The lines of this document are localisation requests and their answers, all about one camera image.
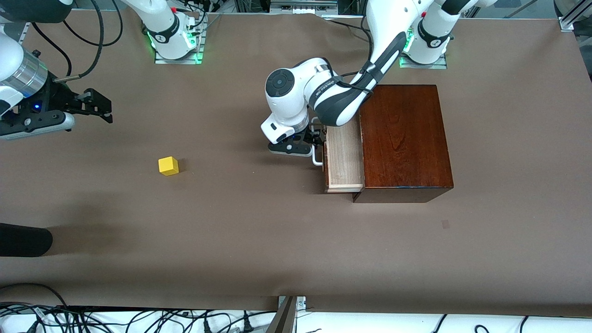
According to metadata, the silver frame rail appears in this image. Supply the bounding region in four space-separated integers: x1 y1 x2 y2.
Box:
270 0 339 14

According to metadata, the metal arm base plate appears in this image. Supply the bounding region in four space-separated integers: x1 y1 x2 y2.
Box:
154 18 204 65
399 28 448 70

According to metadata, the brown table cover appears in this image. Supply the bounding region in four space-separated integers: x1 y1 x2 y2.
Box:
0 9 592 318

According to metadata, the dark brown wooden box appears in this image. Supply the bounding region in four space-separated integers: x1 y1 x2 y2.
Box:
352 84 454 204

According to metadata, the wooden drawer with white handle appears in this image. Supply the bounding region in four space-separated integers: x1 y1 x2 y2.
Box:
311 116 366 194

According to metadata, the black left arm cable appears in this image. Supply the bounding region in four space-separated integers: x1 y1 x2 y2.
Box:
334 25 376 93

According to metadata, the yellow cube block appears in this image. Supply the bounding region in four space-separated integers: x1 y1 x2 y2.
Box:
158 156 179 176

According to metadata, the aluminium frame post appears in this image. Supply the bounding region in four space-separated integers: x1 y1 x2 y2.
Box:
265 296 307 333

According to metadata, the black base cable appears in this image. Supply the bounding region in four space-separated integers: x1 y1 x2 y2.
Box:
331 20 370 34

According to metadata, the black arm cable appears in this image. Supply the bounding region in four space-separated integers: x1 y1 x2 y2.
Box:
29 21 73 77
334 25 376 93
52 0 105 83

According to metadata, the black cable bundle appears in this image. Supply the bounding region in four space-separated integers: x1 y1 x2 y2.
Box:
0 303 278 333

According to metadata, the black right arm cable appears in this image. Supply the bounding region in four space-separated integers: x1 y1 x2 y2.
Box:
29 21 73 77
52 0 105 83

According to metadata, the aluminium frame profile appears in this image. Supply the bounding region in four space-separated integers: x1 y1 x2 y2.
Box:
559 0 592 32
6 21 31 46

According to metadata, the black cylindrical object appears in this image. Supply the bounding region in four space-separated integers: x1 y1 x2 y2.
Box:
0 223 53 258

